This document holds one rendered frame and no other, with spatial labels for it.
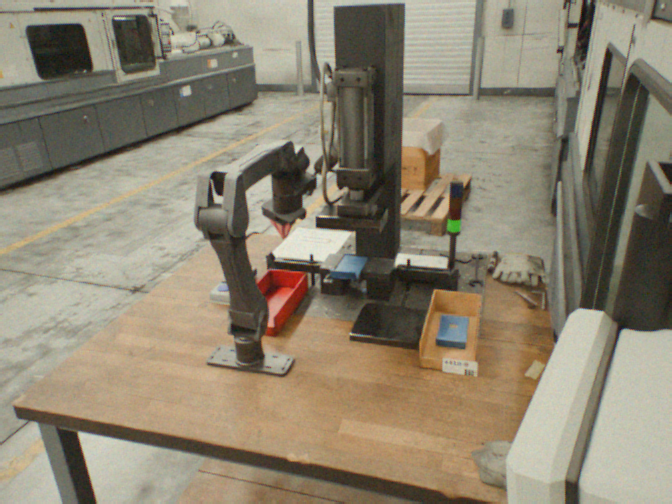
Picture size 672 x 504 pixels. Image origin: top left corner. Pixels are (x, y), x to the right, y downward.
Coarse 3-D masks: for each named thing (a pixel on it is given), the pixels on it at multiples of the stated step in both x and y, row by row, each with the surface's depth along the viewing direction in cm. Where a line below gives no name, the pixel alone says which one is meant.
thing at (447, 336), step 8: (440, 320) 140; (448, 320) 140; (456, 320) 140; (464, 320) 139; (440, 328) 136; (448, 328) 136; (456, 328) 136; (464, 328) 136; (440, 336) 133; (448, 336) 133; (456, 336) 133; (464, 336) 133; (440, 344) 130; (448, 344) 129; (456, 344) 128; (464, 344) 127
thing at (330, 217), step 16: (352, 192) 144; (368, 192) 153; (336, 208) 151; (352, 208) 141; (368, 208) 143; (384, 208) 150; (320, 224) 147; (336, 224) 146; (352, 224) 144; (368, 224) 143; (384, 224) 147
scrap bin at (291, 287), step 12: (264, 276) 155; (276, 276) 159; (288, 276) 158; (300, 276) 156; (264, 288) 156; (276, 288) 159; (288, 288) 159; (300, 288) 151; (276, 300) 153; (288, 300) 143; (300, 300) 152; (276, 312) 136; (288, 312) 143; (276, 324) 136
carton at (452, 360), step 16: (432, 304) 137; (448, 304) 143; (464, 304) 141; (480, 304) 136; (432, 320) 140; (432, 336) 134; (432, 352) 128; (448, 352) 128; (464, 352) 128; (432, 368) 123; (448, 368) 121; (464, 368) 120
